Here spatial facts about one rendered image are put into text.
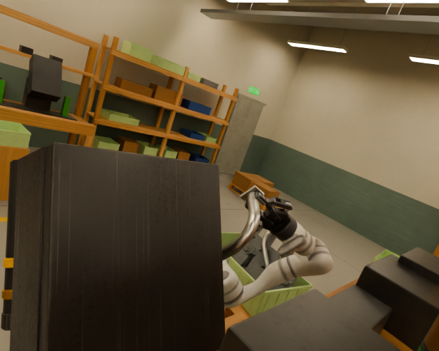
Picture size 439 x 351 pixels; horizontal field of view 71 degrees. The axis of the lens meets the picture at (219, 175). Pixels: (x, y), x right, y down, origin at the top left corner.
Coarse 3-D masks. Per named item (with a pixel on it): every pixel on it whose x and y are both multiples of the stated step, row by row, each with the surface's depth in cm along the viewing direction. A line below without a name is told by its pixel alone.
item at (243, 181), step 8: (240, 176) 699; (248, 176) 702; (256, 176) 736; (232, 184) 715; (240, 184) 695; (248, 184) 676; (256, 184) 656; (264, 184) 681; (272, 184) 720; (264, 192) 638; (272, 192) 640; (264, 208) 639
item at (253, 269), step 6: (270, 240) 200; (270, 246) 199; (258, 252) 201; (270, 252) 196; (276, 252) 194; (258, 258) 199; (270, 258) 194; (276, 258) 192; (252, 264) 193; (258, 264) 197; (246, 270) 194; (252, 270) 192; (258, 270) 189; (252, 276) 190; (258, 276) 188
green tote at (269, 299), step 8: (224, 232) 215; (224, 240) 217; (232, 240) 221; (232, 264) 181; (240, 272) 175; (240, 280) 174; (248, 280) 169; (296, 280) 192; (304, 280) 188; (288, 288) 170; (296, 288) 174; (304, 288) 179; (256, 296) 163; (264, 296) 160; (272, 296) 164; (280, 296) 169; (288, 296) 174; (296, 296) 178; (248, 304) 167; (256, 304) 162; (264, 304) 163; (272, 304) 168; (248, 312) 166; (256, 312) 162
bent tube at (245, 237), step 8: (248, 192) 84; (248, 200) 82; (256, 200) 81; (248, 208) 80; (256, 208) 78; (256, 216) 77; (248, 224) 76; (256, 224) 76; (248, 232) 75; (240, 240) 74; (248, 240) 75; (224, 248) 77; (232, 248) 75; (240, 248) 75; (224, 256) 76
